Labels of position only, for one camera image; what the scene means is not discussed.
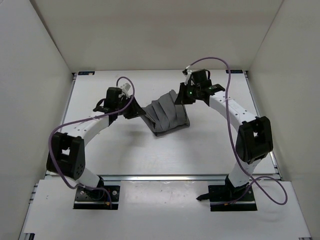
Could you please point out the left blue label sticker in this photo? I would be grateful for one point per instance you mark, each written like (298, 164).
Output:
(86, 73)

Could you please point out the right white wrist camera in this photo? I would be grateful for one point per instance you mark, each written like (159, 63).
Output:
(187, 73)

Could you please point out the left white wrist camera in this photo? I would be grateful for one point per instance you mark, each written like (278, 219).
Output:
(125, 88)

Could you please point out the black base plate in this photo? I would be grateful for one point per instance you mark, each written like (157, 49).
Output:
(221, 199)
(97, 199)

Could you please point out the blue label sticker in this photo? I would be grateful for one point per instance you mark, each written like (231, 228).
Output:
(86, 73)
(234, 71)

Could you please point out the aluminium table rail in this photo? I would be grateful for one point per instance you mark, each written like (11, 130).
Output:
(164, 177)

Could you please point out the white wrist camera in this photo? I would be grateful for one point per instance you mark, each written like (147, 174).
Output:
(125, 88)
(187, 73)

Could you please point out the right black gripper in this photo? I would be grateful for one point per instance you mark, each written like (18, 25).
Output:
(181, 99)

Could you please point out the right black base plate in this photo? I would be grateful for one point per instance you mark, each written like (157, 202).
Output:
(221, 199)

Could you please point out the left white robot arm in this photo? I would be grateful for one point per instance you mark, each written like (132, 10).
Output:
(68, 148)

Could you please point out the right blue label sticker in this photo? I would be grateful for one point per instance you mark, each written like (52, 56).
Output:
(234, 71)

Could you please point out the grey pleated skirt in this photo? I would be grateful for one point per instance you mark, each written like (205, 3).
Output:
(163, 116)

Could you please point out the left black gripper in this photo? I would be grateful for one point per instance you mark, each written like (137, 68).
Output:
(138, 110)

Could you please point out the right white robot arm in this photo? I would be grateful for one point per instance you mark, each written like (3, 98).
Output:
(254, 135)

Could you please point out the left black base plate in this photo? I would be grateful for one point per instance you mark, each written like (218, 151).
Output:
(97, 199)

